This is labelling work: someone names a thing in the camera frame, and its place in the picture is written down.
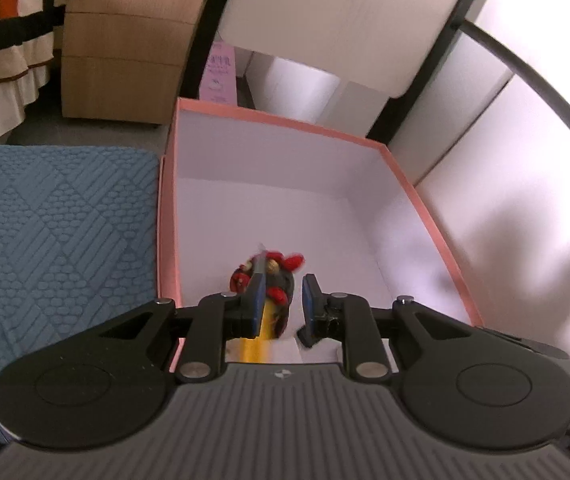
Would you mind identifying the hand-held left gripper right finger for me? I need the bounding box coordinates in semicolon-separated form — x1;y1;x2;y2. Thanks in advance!
301;273;476;381

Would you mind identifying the pink cardboard box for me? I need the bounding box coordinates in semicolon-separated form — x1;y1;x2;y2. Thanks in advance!
156;97;486;363

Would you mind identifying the blue quilted mat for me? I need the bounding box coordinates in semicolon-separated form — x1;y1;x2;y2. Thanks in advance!
0;144;160;443

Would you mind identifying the red and black figurine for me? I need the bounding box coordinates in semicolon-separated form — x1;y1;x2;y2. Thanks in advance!
230;250;306;337

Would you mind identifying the black curved metal bar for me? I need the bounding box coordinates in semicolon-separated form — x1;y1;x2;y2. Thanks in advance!
457;19;570;176

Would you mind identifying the pink carton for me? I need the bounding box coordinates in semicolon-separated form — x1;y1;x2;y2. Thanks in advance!
200;42;238;107

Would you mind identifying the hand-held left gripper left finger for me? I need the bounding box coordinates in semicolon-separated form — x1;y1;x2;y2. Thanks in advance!
97;270;266;383

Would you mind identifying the white board panel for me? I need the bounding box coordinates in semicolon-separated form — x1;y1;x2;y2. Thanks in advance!
215;0;480;100

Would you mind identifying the wooden drawer cabinet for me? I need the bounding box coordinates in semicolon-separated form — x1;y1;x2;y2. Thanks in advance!
61;0;216;126

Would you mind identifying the striped bed cover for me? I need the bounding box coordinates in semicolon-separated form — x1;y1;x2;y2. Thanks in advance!
0;0;73;146

